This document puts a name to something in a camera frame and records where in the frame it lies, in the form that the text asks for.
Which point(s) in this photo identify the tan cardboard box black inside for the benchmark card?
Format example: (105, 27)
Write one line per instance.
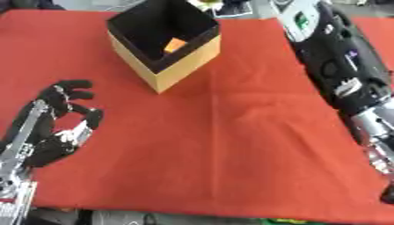
(169, 68)

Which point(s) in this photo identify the dark and white clutter pile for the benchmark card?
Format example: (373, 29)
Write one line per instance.
(231, 7)

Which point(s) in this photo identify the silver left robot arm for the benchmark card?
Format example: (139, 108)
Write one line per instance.
(14, 190)

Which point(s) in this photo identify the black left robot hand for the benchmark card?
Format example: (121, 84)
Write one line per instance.
(50, 96)

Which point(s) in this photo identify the orange block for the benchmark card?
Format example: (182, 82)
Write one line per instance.
(175, 45)

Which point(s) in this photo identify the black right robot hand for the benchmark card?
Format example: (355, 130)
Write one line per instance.
(389, 194)

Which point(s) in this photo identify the green flat object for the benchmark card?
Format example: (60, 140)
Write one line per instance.
(285, 221)

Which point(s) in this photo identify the black and silver right robot arm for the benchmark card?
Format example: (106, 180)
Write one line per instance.
(338, 67)

